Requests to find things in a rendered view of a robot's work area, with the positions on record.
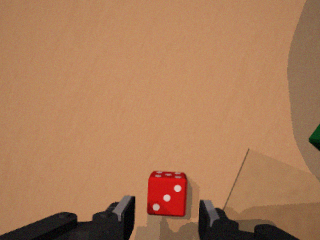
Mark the green die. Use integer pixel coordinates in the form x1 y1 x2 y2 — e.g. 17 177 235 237
309 124 320 151

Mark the red die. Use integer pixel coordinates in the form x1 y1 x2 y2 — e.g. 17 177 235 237
147 171 187 217

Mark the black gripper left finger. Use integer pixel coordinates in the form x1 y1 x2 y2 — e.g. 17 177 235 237
0 195 135 240

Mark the tan square mat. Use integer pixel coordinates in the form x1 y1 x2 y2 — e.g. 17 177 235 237
223 148 320 240

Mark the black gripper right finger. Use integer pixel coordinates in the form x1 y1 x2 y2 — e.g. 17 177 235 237
198 200 300 240

